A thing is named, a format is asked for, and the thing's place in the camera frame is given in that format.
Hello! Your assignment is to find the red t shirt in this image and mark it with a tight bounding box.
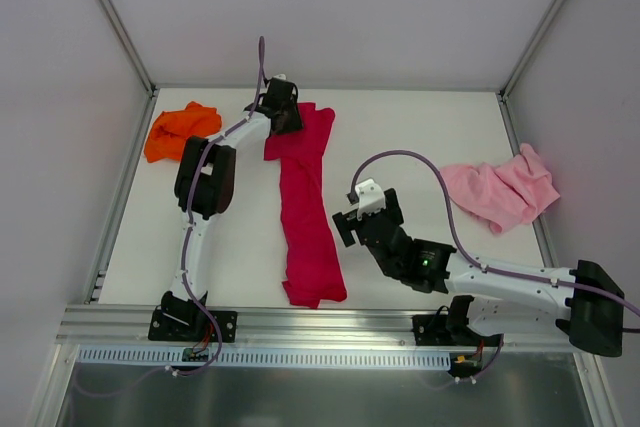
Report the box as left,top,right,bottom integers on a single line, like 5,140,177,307
264,102,347,309

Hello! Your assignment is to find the pink t shirt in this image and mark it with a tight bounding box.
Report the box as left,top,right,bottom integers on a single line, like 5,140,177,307
440,143,560,235

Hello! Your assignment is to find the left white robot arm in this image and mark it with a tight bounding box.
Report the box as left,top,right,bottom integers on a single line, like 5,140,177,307
148,95,303,341

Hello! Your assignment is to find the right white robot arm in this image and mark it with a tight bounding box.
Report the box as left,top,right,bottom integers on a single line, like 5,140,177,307
332,184,624,357

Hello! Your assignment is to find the orange t shirt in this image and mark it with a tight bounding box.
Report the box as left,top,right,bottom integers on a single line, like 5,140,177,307
143,101,222,163

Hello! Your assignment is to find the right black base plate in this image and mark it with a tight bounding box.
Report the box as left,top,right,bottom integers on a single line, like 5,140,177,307
412,314,501,347

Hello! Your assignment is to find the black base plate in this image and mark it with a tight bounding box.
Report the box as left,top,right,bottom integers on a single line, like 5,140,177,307
147,309,237,343
412,314,501,347

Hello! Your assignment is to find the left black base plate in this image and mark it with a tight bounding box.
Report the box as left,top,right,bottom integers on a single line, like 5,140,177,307
147,309,237,343

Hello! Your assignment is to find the white slotted cable duct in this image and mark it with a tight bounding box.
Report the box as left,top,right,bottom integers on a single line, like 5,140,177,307
77,345,451,371

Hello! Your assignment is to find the left aluminium frame post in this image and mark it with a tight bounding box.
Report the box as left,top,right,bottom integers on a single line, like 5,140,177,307
96,0,156,97

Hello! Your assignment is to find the aluminium frame post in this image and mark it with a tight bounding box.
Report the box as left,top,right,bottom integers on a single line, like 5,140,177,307
96,0,156,97
499,0,601,98

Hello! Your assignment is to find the aluminium mounting rail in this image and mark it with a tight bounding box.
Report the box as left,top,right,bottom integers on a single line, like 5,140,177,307
54,304,599,352

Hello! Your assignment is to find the right aluminium frame post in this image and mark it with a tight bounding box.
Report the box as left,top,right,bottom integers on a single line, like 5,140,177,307
499,0,601,98

